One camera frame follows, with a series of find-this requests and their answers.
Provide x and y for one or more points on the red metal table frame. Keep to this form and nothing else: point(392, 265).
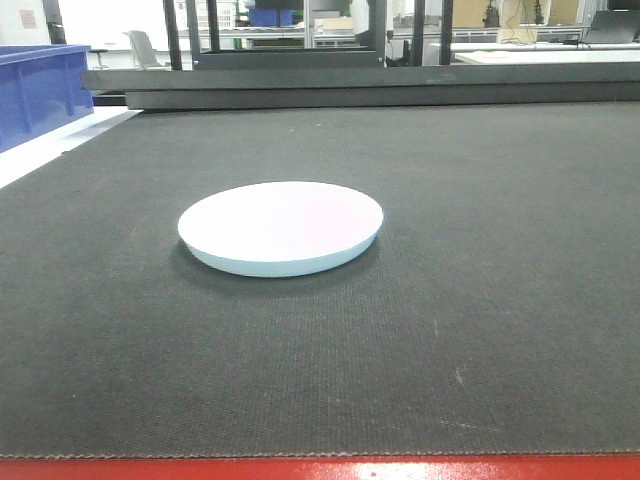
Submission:
point(430, 467)

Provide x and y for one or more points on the dark grey table mat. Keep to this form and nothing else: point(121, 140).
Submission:
point(497, 312)

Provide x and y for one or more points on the blue plastic bin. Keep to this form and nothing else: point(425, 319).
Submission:
point(41, 90)

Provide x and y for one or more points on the white round plate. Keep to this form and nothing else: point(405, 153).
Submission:
point(281, 229)

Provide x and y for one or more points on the black metal rack frame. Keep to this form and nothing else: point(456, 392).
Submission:
point(359, 77)

